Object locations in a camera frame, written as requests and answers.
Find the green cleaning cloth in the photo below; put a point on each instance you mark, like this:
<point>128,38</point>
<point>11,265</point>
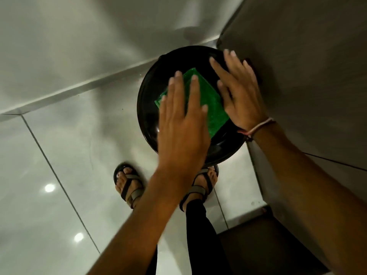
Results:
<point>213,105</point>

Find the person's left middle finger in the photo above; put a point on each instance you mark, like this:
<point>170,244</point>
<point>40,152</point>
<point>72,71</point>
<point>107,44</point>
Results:
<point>180,94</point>

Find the person's black trouser leg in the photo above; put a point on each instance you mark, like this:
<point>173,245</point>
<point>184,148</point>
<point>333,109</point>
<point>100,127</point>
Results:
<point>152,263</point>
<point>203,240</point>

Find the person's right forearm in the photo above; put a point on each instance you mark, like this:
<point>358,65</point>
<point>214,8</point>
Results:
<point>309,191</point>

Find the grey counter cabinet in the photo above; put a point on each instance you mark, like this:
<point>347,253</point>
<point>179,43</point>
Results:
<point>315,68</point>

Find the person's right thumb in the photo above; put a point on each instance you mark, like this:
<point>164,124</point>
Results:
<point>225,95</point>

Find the black round basin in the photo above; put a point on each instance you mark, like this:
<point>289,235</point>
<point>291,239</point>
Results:
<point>149,111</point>

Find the person's right little finger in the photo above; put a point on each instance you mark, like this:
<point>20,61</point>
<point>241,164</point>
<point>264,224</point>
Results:
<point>249,71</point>

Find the person's left little finger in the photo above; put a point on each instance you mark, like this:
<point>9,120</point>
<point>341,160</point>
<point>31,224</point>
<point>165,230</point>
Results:
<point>162,110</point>

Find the person's left hand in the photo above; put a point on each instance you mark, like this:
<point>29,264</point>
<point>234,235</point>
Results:
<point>180,140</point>

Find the person's left thumb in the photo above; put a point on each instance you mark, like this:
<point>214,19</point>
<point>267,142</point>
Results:
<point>205,118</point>

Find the person's right middle finger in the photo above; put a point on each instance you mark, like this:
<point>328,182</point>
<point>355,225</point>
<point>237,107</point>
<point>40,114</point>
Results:
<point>230,65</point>

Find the person's right black trouser leg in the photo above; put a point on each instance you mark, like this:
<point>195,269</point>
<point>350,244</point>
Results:
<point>203,240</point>

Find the person's right hand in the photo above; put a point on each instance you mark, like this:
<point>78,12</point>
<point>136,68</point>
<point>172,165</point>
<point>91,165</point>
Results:
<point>245,103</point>

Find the person's left black trouser leg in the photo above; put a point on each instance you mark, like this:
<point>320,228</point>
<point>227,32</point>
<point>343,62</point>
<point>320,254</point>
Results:
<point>152,263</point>

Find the person's left forearm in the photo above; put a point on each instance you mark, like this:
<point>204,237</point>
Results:
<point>143,223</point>

